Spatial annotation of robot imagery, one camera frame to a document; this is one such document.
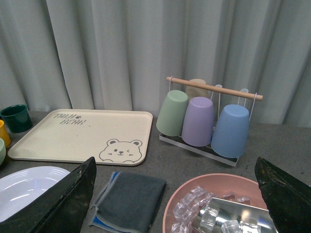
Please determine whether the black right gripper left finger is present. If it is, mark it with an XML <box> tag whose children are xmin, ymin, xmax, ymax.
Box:
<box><xmin>0</xmin><ymin>157</ymin><xmax>97</xmax><ymax>233</ymax></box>

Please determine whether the white cup rack wooden handle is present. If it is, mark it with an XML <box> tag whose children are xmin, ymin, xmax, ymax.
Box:
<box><xmin>159</xmin><ymin>77</ymin><xmax>263</xmax><ymax>167</ymax></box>

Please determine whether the pink bowl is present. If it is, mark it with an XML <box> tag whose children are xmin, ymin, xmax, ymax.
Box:
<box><xmin>162</xmin><ymin>173</ymin><xmax>267</xmax><ymax>233</ymax></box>

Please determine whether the cream bear serving tray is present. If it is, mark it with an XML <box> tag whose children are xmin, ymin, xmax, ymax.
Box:
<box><xmin>8</xmin><ymin>109</ymin><xmax>153</xmax><ymax>166</ymax></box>

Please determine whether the blue plastic cup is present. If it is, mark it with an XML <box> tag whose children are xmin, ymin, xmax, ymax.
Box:
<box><xmin>211</xmin><ymin>104</ymin><xmax>249</xmax><ymax>159</ymax></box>

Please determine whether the yellow mug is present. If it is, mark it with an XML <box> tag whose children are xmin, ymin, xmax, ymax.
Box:
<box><xmin>0</xmin><ymin>120</ymin><xmax>11</xmax><ymax>148</ymax></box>

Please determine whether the beige plastic cup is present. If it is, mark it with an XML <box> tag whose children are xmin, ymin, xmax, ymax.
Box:
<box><xmin>185</xmin><ymin>79</ymin><xmax>209</xmax><ymax>101</ymax></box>

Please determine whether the light green bowl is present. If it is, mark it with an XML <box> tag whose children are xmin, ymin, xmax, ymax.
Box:
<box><xmin>0</xmin><ymin>138</ymin><xmax>6</xmax><ymax>165</ymax></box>

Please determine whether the clear fake ice cube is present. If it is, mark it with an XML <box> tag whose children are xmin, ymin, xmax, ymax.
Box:
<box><xmin>221</xmin><ymin>220</ymin><xmax>242</xmax><ymax>233</ymax></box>
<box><xmin>173</xmin><ymin>202</ymin><xmax>190</xmax><ymax>220</ymax></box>
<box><xmin>200</xmin><ymin>206</ymin><xmax>219</xmax><ymax>231</ymax></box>

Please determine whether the green plastic cup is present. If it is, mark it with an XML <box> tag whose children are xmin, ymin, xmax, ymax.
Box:
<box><xmin>156</xmin><ymin>90</ymin><xmax>189</xmax><ymax>136</ymax></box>

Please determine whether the grey blue folded cloth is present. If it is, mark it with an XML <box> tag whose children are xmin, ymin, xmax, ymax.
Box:
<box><xmin>90</xmin><ymin>171</ymin><xmax>166</xmax><ymax>233</ymax></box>

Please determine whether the grey curtain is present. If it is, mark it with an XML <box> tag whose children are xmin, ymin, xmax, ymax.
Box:
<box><xmin>0</xmin><ymin>0</ymin><xmax>311</xmax><ymax>127</ymax></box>

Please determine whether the white round plate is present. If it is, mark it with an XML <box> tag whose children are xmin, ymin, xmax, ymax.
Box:
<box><xmin>0</xmin><ymin>166</ymin><xmax>70</xmax><ymax>222</ymax></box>

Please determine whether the metal ice scoop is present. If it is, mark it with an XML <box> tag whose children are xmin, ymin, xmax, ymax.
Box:
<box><xmin>192</xmin><ymin>198</ymin><xmax>278</xmax><ymax>233</ymax></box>

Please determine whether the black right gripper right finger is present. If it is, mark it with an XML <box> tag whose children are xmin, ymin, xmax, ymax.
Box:
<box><xmin>255</xmin><ymin>157</ymin><xmax>311</xmax><ymax>233</ymax></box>

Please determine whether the dark green mug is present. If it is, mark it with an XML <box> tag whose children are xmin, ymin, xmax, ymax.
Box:
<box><xmin>0</xmin><ymin>104</ymin><xmax>33</xmax><ymax>133</ymax></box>

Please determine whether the purple plastic cup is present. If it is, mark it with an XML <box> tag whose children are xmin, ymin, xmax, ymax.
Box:
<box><xmin>181</xmin><ymin>97</ymin><xmax>214</xmax><ymax>147</ymax></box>

